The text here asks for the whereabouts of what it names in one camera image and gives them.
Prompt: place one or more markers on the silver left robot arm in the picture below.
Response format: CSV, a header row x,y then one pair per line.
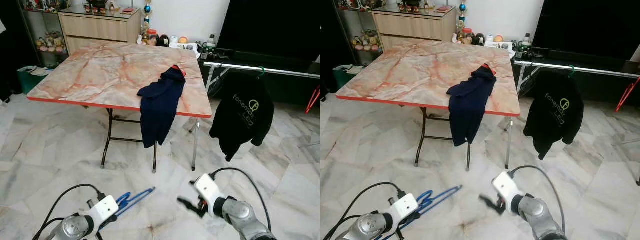
x,y
370,225
75,227

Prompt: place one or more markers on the blue and gold trophy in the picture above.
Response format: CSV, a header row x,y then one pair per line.
x,y
462,7
147,9

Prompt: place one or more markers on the black printed shirt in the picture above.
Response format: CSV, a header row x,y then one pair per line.
x,y
240,120
552,120

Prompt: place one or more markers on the glass display cabinet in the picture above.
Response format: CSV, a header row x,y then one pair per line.
x,y
50,42
365,40

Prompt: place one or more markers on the black television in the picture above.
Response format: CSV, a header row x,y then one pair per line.
x,y
585,25
270,25

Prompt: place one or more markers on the red hanger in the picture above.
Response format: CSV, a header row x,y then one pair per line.
x,y
627,96
312,102

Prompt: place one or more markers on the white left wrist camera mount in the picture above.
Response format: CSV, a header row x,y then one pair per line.
x,y
105,207
404,206

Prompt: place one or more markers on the blue hanger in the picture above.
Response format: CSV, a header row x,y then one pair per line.
x,y
142,193
447,191

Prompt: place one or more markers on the marble-top folding table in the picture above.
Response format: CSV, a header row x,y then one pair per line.
x,y
410,75
100,75

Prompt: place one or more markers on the white paper stack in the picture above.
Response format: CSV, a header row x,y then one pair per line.
x,y
499,45
184,46

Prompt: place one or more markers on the light wooden cabinet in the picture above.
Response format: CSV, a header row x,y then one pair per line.
x,y
100,30
415,27

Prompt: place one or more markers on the red lid jar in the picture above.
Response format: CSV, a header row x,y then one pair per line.
x,y
466,36
152,37

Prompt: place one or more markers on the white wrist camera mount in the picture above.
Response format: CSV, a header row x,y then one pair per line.
x,y
207,187
506,186
404,206
105,207

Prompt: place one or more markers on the black television console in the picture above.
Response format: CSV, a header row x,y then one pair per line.
x,y
290,90
605,90

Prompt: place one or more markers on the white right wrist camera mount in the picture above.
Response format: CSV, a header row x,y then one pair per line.
x,y
506,186
207,187

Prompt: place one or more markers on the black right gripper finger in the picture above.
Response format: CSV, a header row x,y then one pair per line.
x,y
491,205
187,200
487,198
191,207

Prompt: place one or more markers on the green hanger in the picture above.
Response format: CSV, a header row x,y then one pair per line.
x,y
264,72
573,72

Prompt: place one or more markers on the green bin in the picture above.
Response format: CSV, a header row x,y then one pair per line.
x,y
342,80
30,82

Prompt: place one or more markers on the navy shirt red collar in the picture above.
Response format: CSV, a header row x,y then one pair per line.
x,y
470,105
160,105

